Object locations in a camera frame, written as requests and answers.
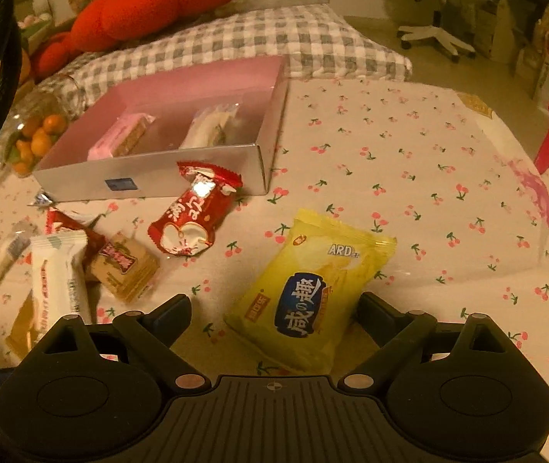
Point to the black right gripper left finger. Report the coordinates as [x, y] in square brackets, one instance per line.
[149, 338]

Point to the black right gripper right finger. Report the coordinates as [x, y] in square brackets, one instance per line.
[399, 338]

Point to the small brown biscuit packet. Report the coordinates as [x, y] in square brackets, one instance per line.
[125, 267]

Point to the white cream snack packet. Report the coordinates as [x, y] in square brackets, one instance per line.
[58, 278]

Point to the dark red candy packet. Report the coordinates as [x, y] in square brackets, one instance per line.
[58, 221]

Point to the yellow cracker snack bag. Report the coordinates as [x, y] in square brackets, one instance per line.
[297, 310]

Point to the red white candy packet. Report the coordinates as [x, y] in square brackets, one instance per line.
[189, 224]

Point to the gold foil snack packet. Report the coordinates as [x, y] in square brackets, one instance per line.
[23, 335]

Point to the clear blue biscuit packet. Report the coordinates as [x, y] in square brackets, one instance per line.
[14, 244]

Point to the small blue silver candy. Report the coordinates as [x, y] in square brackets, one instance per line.
[42, 200]

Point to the pink wafer packet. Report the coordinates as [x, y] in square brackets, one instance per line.
[121, 137]

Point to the clear white cake packet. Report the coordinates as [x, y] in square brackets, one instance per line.
[208, 126]

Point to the cherry print tablecloth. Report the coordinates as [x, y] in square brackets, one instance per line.
[404, 159]

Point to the silver pink tray box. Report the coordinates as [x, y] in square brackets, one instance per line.
[256, 88]

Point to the glass teapot jar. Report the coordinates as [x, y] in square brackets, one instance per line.
[39, 119]

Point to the small red plush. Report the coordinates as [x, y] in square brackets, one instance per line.
[53, 55]

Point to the grey checked pillow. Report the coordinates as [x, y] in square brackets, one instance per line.
[314, 41]

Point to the wooden desk shelf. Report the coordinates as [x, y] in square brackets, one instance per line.
[516, 33]

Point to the red tomato plush cushion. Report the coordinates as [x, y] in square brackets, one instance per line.
[104, 24]

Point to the white office chair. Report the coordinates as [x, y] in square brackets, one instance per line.
[436, 9]

